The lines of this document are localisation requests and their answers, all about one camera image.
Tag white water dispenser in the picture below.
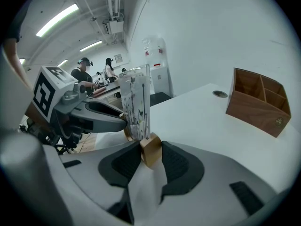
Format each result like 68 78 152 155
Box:
142 37 174 97

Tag brown background work table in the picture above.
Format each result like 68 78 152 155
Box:
90 81 123 103

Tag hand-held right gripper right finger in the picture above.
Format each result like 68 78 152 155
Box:
160 140 278 218

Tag black floor mat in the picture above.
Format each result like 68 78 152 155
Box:
150 91 173 107

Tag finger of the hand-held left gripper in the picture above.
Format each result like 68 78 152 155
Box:
70 109 129 133
84 100 125 119

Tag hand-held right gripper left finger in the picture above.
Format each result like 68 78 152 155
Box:
58 140 143 225

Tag white ceiling junction box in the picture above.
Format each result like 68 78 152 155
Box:
103 19 125 35

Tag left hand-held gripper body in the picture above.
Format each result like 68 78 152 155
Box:
25 65 95 150

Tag white ceiling pipes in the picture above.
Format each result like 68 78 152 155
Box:
103 0 125 21

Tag black office chair base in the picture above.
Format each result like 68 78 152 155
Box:
19 118 79 155

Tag wooden desk organizer box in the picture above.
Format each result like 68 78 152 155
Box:
225 67 292 138

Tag person's left forearm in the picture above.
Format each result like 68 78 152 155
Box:
1 37 33 90

